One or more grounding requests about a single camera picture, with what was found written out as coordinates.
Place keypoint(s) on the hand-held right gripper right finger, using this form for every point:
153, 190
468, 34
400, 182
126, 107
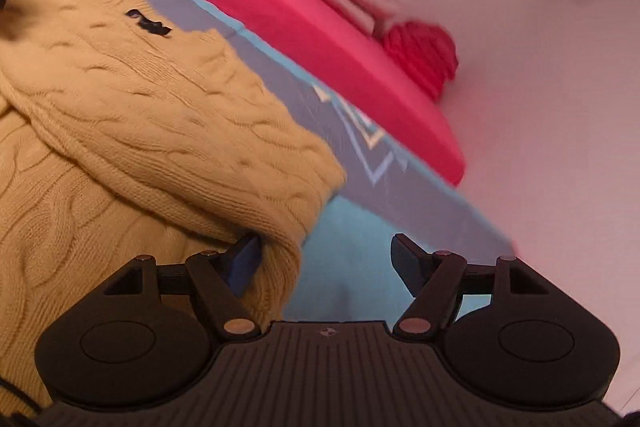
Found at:
406, 263

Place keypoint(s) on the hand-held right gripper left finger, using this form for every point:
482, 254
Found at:
244, 263

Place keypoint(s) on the blue grey patterned bedsheet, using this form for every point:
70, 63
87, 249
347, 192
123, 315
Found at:
350, 227

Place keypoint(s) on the red ruffled cloth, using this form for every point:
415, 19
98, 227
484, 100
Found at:
425, 52

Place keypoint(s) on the red quilt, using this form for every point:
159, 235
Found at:
280, 12

